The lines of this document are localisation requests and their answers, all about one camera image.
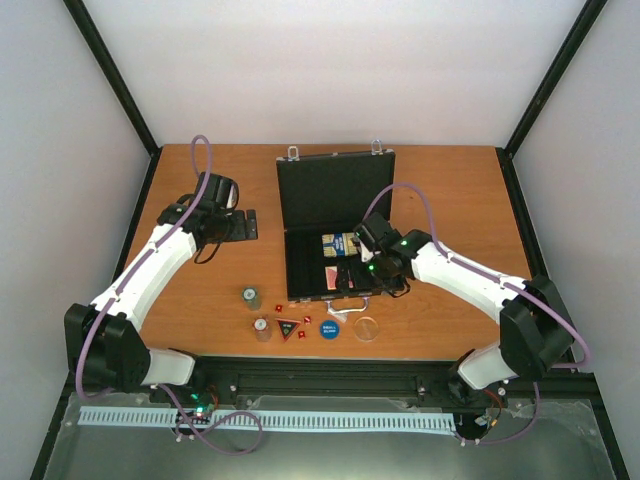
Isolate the blue gold card deck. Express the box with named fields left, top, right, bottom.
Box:
left=321, top=232, right=358, bottom=258

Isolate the red back card deck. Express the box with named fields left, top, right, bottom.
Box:
left=325, top=266, right=338, bottom=291

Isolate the black poker set case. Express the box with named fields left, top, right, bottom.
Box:
left=276, top=141, right=396, bottom=302

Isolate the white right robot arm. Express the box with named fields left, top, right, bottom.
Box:
left=354, top=225, right=575, bottom=396

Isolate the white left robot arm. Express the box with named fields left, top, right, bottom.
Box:
left=64, top=203, right=258, bottom=403

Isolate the clear round dealer button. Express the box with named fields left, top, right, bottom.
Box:
left=353, top=316, right=380, bottom=342

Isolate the green poker chip stack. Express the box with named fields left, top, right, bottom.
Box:
left=242, top=287, right=262, bottom=311

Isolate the blue small blind button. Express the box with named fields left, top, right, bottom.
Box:
left=319, top=320, right=340, bottom=340

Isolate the red poker chip stack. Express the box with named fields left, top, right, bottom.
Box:
left=253, top=318, right=272, bottom=342

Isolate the triangular all in button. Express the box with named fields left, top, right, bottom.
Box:
left=276, top=318, right=301, bottom=342

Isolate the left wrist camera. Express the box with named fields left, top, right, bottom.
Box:
left=195, top=172, right=239, bottom=212

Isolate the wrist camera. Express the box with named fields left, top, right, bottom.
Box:
left=354, top=212, right=401, bottom=262
left=195, top=172, right=239, bottom=212

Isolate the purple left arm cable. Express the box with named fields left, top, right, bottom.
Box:
left=74, top=134, right=214, bottom=400

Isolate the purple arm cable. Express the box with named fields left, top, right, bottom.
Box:
left=74, top=134, right=214, bottom=400
left=362, top=182, right=594, bottom=446

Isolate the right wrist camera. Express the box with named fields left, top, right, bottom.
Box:
left=354, top=212, right=401, bottom=262

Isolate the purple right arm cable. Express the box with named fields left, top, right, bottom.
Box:
left=362, top=182, right=594, bottom=446

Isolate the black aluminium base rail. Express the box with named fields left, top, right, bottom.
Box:
left=144, top=354, right=601, bottom=416

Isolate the black frame post left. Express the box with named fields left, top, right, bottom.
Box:
left=62, top=0, right=162, bottom=159

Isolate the black frame post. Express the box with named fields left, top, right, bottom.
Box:
left=502, top=0, right=610, bottom=156
left=62, top=0, right=162, bottom=159

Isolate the light blue cable duct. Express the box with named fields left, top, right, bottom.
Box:
left=78, top=406, right=456, bottom=436

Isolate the black frame post right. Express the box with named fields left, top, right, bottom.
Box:
left=502, top=0, right=610, bottom=156

